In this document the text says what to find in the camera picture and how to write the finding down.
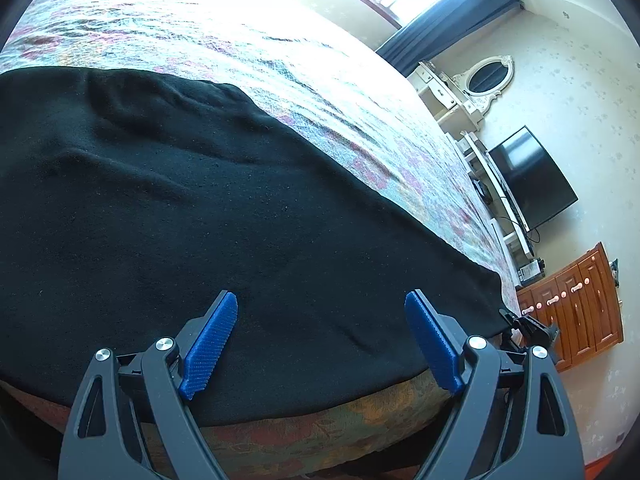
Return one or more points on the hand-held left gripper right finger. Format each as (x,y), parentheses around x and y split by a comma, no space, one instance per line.
(432,345)

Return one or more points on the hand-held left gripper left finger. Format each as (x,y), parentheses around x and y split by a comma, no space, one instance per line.
(210,345)

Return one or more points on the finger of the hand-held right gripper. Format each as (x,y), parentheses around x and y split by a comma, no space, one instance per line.
(535,327)

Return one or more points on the black pants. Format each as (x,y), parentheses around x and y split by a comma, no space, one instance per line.
(200,210)

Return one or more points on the wooden drawer cabinet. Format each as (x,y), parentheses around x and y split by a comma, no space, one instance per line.
(585,310)

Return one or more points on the black set-top box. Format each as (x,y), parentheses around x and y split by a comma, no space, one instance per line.
(531,268)

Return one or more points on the small dark object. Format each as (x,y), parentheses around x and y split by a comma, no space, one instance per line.
(614,268)

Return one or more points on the white television stand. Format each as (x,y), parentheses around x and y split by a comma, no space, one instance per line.
(500,195)

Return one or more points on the black flat television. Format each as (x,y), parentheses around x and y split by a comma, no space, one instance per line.
(535,180)

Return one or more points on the small black box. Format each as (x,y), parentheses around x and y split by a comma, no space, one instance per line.
(483,187)

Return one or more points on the white vanity dresser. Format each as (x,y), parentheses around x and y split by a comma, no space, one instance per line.
(450,97)

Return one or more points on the oval white-framed mirror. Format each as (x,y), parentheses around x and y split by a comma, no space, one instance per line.
(487,76)

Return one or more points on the floral bedspread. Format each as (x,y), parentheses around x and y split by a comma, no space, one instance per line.
(300,75)

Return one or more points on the dark blue curtain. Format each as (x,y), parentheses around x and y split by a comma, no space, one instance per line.
(440,25)

